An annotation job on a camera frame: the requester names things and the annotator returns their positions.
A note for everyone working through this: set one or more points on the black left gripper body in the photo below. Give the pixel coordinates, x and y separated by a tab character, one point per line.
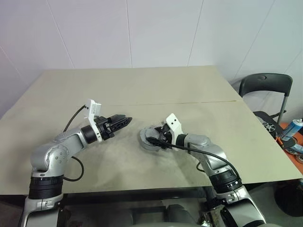
106	127

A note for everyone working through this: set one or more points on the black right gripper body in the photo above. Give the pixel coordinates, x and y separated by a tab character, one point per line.
166	136

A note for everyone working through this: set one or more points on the round grey motor lid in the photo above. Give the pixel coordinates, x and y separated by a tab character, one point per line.
148	132

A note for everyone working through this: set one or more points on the grey tape roll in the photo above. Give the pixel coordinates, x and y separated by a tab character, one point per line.
148	147

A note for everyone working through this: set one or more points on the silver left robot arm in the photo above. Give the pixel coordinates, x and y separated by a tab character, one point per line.
52	153

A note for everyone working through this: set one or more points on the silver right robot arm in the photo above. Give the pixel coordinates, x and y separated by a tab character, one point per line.
213	151

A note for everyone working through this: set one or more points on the silver spoked wheel part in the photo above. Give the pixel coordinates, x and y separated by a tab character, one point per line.
268	126

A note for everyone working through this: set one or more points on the small shiny metal object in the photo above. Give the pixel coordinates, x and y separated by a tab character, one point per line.
209	214

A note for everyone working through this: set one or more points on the dark folding chair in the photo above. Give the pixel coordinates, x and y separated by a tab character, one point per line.
265	81

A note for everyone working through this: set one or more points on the blue spray can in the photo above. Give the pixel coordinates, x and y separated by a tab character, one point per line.
293	128

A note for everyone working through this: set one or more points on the black round base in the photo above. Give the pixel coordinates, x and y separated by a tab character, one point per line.
288	198

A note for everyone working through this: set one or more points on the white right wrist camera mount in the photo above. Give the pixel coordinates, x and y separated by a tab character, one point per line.
174	123

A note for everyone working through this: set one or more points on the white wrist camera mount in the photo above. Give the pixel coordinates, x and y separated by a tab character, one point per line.
174	123
93	108

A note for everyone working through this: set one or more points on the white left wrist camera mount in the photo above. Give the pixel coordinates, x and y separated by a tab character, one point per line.
93	108

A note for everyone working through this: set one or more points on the black table frame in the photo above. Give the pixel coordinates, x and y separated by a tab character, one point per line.
118	192

